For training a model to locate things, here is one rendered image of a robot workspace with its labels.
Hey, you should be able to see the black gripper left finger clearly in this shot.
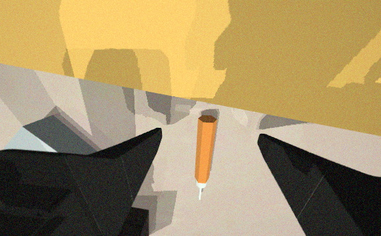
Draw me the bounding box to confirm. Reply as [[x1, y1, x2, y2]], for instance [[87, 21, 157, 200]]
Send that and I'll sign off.
[[0, 128, 162, 236]]

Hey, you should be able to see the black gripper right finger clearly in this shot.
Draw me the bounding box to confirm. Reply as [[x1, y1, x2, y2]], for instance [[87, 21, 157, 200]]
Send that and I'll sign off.
[[258, 134, 381, 236]]

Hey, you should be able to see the orange-handled awl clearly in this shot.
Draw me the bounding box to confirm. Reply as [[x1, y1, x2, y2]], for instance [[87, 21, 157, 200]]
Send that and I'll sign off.
[[195, 115, 217, 200]]

